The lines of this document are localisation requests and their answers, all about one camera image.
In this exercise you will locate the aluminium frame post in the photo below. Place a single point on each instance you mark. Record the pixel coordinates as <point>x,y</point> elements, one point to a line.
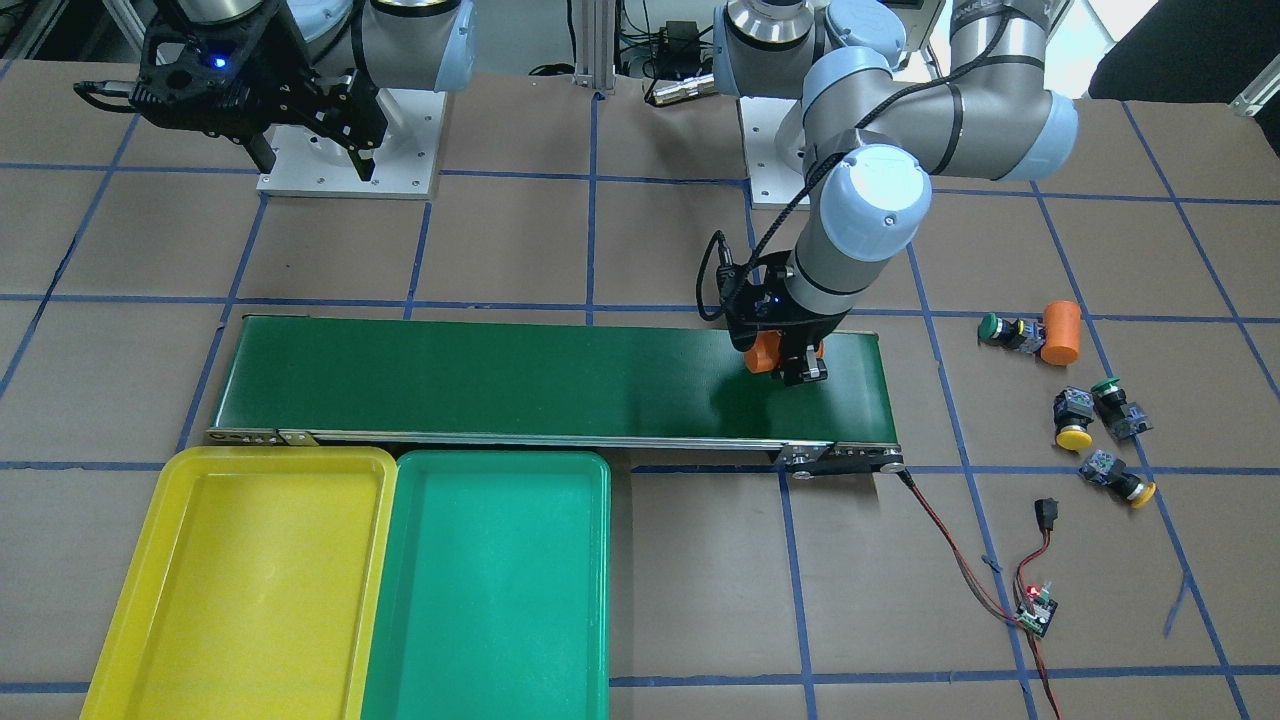
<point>595,26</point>

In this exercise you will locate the green conveyor belt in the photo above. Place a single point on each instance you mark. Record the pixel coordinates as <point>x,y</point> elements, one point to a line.
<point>302,380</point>

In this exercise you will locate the green plastic tray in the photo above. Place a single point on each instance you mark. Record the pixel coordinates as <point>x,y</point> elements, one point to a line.
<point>494,598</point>

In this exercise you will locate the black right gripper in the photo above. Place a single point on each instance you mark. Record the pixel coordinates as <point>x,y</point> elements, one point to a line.
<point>287,62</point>

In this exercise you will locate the black power adapter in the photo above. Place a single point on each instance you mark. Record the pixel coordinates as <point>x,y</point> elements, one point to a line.
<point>677,39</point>

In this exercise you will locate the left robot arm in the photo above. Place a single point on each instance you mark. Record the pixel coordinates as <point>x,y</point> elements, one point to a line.
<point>871,147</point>

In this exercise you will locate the yellow push button switch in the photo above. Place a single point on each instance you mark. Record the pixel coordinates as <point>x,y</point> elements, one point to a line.
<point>1073,411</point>
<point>1108,471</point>

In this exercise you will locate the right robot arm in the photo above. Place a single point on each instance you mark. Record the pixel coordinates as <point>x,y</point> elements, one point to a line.
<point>421,46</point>

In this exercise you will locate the orange cylinder with 4680 print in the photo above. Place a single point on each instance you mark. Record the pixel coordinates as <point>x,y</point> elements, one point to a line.
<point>770,350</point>

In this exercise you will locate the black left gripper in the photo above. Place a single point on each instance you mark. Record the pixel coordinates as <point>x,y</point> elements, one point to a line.
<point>812,330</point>

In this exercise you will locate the plain orange cylinder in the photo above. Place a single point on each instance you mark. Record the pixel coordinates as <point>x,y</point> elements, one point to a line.
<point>1062,322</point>

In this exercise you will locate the black rocker switch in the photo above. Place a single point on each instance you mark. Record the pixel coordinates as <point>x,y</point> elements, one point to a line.
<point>1047,512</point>

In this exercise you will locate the motor controller circuit board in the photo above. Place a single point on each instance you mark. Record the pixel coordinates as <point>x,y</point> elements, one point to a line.
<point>1036,609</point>

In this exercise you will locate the green push button switch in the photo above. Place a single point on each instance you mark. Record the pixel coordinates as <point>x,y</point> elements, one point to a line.
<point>1122,418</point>
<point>1026,336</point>

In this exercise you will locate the yellow plastic tray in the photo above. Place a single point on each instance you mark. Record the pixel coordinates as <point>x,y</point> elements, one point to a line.
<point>253,589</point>

